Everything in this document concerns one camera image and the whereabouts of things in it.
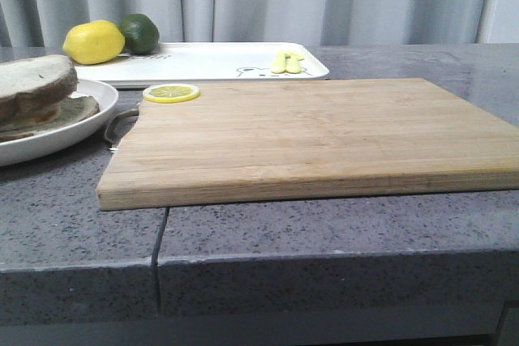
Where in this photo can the white round plate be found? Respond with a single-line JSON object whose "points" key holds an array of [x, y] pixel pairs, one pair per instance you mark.
{"points": [[29, 148]]}

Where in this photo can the white bread slice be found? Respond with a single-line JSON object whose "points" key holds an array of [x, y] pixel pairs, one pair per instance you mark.
{"points": [[32, 84]]}

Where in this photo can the white bear tray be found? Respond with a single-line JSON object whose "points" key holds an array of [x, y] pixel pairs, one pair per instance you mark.
{"points": [[199, 62]]}

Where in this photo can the wooden cutting board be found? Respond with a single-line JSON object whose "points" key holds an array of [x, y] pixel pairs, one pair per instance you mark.
{"points": [[240, 142]]}

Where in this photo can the lemon slice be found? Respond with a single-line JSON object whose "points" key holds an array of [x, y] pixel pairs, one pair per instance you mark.
{"points": [[171, 93]]}

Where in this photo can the green lime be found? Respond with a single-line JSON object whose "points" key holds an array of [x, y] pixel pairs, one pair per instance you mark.
{"points": [[141, 34]]}

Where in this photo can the yellow lemon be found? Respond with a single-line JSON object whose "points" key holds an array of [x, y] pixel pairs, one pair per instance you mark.
{"points": [[94, 42]]}

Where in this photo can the left yellow utensil handle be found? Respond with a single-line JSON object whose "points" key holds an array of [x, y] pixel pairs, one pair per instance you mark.
{"points": [[278, 65]]}

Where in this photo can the yellow utensil handle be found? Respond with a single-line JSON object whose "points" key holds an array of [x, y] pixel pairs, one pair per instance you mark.
{"points": [[293, 62], [278, 65]]}

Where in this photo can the right yellow utensil handle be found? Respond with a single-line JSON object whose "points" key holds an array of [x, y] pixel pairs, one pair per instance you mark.
{"points": [[293, 62]]}

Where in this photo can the metal cutting board handle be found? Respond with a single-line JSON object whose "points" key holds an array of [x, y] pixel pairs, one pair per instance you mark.
{"points": [[111, 135]]}

